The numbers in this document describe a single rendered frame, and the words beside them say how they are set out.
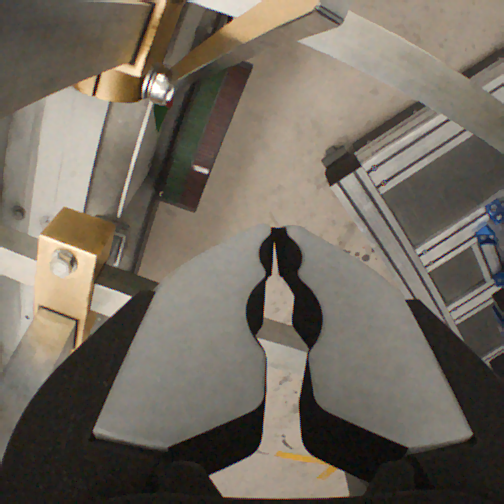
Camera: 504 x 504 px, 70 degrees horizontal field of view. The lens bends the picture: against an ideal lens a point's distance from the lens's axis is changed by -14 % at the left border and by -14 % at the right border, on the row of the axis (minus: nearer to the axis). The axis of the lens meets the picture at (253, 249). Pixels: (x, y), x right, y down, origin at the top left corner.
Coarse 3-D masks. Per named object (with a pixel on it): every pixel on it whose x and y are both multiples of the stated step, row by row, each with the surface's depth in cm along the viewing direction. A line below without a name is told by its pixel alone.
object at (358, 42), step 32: (192, 0) 20; (224, 0) 20; (256, 0) 20; (352, 32) 21; (384, 32) 21; (352, 64) 22; (384, 64) 22; (416, 64) 21; (416, 96) 22; (448, 96) 22; (480, 96) 22; (480, 128) 23
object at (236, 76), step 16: (240, 80) 37; (224, 96) 38; (224, 112) 39; (208, 128) 40; (224, 128) 40; (208, 144) 40; (208, 160) 41; (192, 176) 42; (192, 192) 43; (192, 208) 44
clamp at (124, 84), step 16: (144, 0) 19; (160, 0) 19; (176, 0) 21; (160, 16) 20; (176, 16) 23; (144, 32) 20; (160, 32) 21; (144, 48) 20; (160, 48) 23; (128, 64) 21; (144, 64) 21; (160, 64) 25; (96, 80) 21; (112, 80) 21; (128, 80) 22; (144, 80) 23; (96, 96) 22; (112, 96) 22; (128, 96) 23
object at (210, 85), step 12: (204, 84) 37; (216, 84) 37; (204, 96) 38; (192, 108) 39; (204, 108) 39; (192, 120) 39; (204, 120) 39; (192, 132) 40; (180, 144) 40; (192, 144) 40; (180, 156) 41; (192, 156) 41; (180, 168) 42; (168, 180) 43; (180, 180) 43; (168, 192) 43; (180, 192) 43
